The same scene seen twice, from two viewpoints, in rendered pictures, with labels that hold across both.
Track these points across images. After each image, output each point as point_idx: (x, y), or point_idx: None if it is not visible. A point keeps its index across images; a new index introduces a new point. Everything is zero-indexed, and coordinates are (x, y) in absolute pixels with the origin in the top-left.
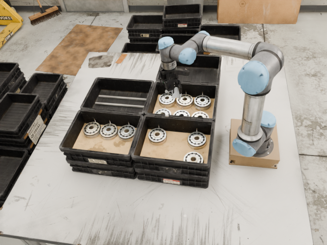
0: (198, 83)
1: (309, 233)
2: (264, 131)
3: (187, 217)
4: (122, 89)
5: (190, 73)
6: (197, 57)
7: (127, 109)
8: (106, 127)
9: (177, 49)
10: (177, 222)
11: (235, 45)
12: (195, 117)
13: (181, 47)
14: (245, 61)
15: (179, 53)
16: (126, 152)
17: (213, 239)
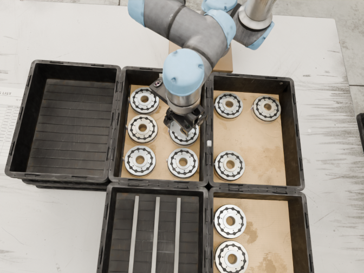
0: (119, 97)
1: (295, 18)
2: (241, 4)
3: (310, 127)
4: (107, 264)
5: (57, 128)
6: (27, 105)
7: (164, 239)
8: (228, 264)
9: (214, 40)
10: (319, 138)
11: None
12: (207, 98)
13: (211, 31)
14: (0, 50)
15: (224, 38)
16: (266, 213)
17: (327, 99)
